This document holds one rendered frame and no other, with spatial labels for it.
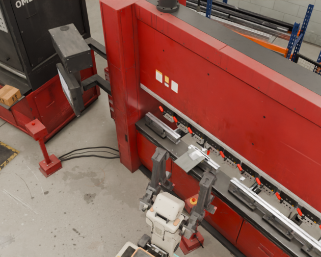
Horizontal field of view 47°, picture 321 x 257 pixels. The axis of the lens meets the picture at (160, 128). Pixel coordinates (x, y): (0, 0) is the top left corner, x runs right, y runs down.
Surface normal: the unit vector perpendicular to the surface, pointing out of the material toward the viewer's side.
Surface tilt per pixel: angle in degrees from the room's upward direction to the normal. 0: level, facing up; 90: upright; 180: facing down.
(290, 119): 90
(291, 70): 0
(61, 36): 0
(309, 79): 0
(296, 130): 90
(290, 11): 90
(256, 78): 90
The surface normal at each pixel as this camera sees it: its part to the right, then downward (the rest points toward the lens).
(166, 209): -0.41, -0.01
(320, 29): -0.56, 0.61
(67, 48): 0.00, -0.68
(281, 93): -0.73, 0.50
